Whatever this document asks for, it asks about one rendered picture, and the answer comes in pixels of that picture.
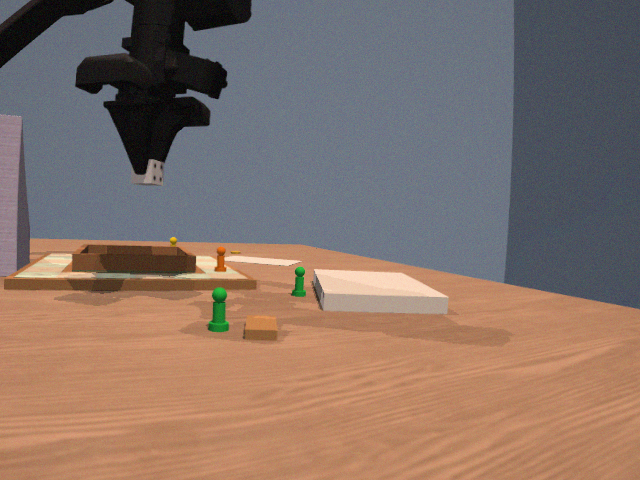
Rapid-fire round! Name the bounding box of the orange pawn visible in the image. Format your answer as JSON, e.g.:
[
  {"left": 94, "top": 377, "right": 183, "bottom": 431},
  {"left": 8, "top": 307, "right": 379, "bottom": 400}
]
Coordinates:
[{"left": 214, "top": 247, "right": 226, "bottom": 272}]

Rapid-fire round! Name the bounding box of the white die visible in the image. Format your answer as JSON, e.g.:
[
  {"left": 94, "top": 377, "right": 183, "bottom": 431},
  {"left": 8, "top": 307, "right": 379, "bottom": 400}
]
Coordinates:
[{"left": 130, "top": 159, "right": 164, "bottom": 186}]

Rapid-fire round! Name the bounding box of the orange square block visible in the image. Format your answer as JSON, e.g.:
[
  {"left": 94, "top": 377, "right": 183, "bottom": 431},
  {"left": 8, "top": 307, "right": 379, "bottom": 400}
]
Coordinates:
[{"left": 244, "top": 315, "right": 278, "bottom": 341}]

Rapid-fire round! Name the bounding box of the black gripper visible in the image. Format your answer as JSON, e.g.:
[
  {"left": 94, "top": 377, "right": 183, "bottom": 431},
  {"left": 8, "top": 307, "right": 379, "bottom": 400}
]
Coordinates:
[{"left": 75, "top": 24, "right": 211, "bottom": 175}]

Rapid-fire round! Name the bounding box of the green pawn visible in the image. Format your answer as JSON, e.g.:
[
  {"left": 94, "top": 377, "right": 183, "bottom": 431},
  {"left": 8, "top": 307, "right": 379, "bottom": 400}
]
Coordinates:
[
  {"left": 292, "top": 267, "right": 306, "bottom": 297},
  {"left": 208, "top": 287, "right": 229, "bottom": 332}
]

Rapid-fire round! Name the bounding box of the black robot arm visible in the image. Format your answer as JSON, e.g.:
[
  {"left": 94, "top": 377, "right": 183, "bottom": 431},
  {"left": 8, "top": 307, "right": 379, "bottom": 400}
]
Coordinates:
[{"left": 0, "top": 0, "right": 252, "bottom": 99}]

